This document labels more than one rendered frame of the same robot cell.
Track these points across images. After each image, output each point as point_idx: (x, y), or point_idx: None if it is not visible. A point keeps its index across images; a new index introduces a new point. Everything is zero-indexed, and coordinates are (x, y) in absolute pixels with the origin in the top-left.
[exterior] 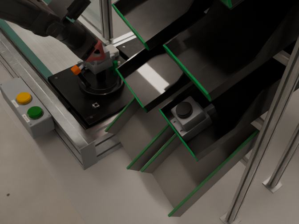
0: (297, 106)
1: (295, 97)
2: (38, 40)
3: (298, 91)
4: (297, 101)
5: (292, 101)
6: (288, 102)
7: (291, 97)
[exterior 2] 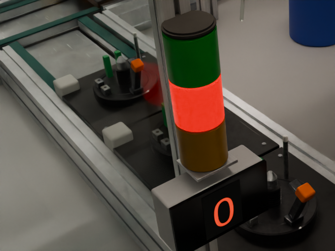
0: (333, 108)
1: (314, 107)
2: None
3: (301, 103)
4: (322, 106)
5: (323, 110)
6: (328, 115)
7: (315, 111)
